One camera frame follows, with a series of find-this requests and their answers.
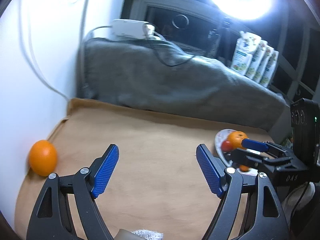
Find small orange mandarin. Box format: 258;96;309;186
239;165;250;172

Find small red tomato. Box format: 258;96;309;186
221;140;233;152

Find gloved right hand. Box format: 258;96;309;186
282;182;317;221

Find gloved left hand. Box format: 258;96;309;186
114;229;163;240

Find large orange on plate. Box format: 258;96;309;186
227;131;248;150

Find white floral plate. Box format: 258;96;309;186
214;129;258;176

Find beige blanket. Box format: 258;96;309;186
15;97;288;240

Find black tripod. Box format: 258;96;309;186
205;16;232;66

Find grey blanket cushion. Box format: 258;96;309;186
83;38;290;131

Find white power strip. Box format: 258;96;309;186
111;19;155;40

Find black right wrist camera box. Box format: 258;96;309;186
290;98;319;171

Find orange by the wall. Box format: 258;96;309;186
28;140;57;177

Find black cable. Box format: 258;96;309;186
139;36;198;67

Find white cable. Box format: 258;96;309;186
18;0;92;102

